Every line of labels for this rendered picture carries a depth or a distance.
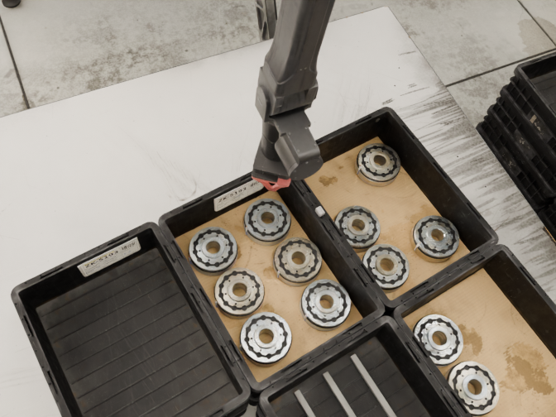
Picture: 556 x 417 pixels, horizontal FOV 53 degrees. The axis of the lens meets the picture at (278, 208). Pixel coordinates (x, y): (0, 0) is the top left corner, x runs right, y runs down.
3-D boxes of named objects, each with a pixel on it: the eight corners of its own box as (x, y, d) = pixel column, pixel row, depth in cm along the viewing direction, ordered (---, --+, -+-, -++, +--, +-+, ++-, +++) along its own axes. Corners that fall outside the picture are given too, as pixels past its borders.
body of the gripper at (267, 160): (301, 133, 100) (305, 108, 93) (289, 182, 95) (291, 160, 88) (266, 125, 100) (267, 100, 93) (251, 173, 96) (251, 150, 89)
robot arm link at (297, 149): (310, 65, 82) (256, 81, 80) (346, 125, 78) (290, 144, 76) (299, 114, 93) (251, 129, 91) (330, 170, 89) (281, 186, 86)
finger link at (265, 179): (294, 171, 105) (299, 145, 97) (286, 204, 102) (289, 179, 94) (260, 163, 106) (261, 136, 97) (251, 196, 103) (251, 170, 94)
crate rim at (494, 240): (279, 162, 123) (280, 156, 121) (386, 110, 132) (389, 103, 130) (385, 314, 110) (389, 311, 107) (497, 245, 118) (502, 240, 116)
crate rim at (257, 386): (155, 222, 115) (154, 218, 113) (279, 162, 123) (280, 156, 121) (254, 396, 101) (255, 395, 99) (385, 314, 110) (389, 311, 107)
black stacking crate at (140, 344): (29, 309, 114) (9, 290, 104) (160, 242, 123) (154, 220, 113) (109, 493, 101) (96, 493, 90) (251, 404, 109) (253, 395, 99)
